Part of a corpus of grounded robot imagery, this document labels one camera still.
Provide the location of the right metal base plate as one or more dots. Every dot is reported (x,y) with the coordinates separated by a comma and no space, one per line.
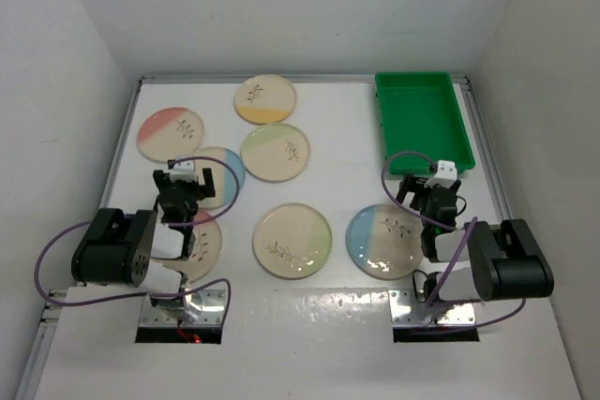
(408,313)

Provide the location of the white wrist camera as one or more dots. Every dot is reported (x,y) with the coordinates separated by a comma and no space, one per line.
(445,174)
(183,168)

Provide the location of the yellow and cream plate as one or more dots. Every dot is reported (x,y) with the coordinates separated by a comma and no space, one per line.
(265,99)

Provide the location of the green cream plate front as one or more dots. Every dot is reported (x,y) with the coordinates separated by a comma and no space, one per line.
(292,241)

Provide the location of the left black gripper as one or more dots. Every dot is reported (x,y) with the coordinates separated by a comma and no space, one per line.
(163,178)

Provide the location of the blue cream plate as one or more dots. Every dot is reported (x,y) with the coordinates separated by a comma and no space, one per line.
(384,241)
(224,181)

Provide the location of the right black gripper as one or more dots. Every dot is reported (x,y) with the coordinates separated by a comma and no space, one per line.
(403,191)

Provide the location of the green and cream plate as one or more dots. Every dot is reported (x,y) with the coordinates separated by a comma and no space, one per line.
(275,152)

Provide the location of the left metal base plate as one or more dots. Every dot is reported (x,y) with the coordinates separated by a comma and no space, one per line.
(202,309)

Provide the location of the green plastic bin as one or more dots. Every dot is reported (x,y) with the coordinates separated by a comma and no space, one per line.
(420,113)

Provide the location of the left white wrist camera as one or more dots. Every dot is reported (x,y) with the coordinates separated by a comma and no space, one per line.
(183,168)

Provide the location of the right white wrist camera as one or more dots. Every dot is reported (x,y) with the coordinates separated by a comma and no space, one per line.
(445,174)

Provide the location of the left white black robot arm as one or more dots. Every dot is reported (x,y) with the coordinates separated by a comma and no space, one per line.
(127,249)

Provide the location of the red cream plate front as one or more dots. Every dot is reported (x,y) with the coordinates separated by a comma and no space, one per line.
(203,255)

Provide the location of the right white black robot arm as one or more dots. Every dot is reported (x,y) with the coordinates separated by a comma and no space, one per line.
(485,262)

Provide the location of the metal base plate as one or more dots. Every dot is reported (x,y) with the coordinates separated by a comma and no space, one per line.
(408,313)
(202,309)

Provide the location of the pink and cream plate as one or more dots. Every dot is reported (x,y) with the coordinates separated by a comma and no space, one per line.
(169,133)

